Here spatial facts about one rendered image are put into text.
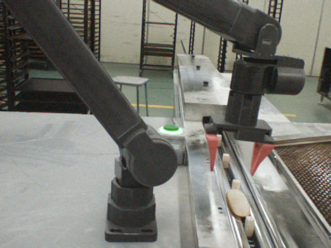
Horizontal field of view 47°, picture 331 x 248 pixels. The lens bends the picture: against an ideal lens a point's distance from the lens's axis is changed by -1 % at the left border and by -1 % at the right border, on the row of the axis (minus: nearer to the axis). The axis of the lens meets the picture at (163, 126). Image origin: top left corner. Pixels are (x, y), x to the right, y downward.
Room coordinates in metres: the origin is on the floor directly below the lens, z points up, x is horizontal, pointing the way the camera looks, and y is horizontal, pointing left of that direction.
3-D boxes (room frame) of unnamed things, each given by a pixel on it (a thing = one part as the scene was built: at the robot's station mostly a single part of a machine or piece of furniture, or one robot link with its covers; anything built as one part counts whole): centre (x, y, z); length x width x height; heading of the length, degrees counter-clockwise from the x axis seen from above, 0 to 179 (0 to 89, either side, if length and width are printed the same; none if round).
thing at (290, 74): (0.68, -0.18, 1.11); 0.11 x 0.09 x 0.12; 109
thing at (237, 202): (0.64, -0.15, 0.86); 0.10 x 0.04 x 0.01; 0
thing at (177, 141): (0.91, -0.02, 0.84); 0.08 x 0.08 x 0.11; 0
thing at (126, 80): (3.86, 0.38, 0.23); 0.36 x 0.36 x 0.46; 77
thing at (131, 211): (0.60, 0.05, 0.86); 0.12 x 0.09 x 0.08; 6
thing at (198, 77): (1.74, -0.14, 0.89); 1.25 x 0.18 x 0.09; 0
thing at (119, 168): (0.61, 0.03, 0.94); 0.09 x 0.05 x 0.10; 109
